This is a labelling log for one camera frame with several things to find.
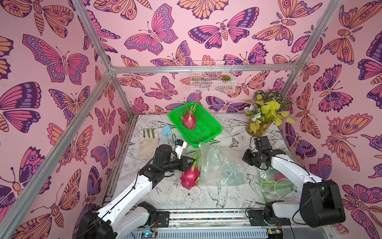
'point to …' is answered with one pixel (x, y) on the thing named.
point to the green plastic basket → (207, 126)
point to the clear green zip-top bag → (222, 165)
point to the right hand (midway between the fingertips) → (243, 157)
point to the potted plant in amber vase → (269, 107)
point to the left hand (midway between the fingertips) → (196, 160)
